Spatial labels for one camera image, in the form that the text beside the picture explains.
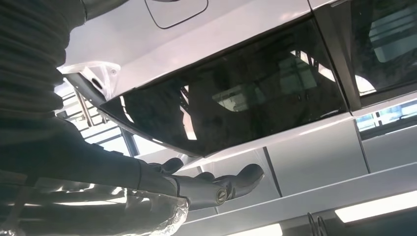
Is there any building window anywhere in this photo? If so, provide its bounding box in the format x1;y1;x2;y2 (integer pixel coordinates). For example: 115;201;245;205
54;81;167;157

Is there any silver car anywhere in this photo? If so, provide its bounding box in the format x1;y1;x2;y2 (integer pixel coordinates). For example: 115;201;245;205
57;0;417;172

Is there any ceiling strip light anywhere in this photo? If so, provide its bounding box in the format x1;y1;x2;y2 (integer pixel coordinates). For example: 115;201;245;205
334;190;417;224
226;223;283;236

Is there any black looped cable bundle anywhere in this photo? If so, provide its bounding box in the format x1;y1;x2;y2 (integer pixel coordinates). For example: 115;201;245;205
307;212;329;236

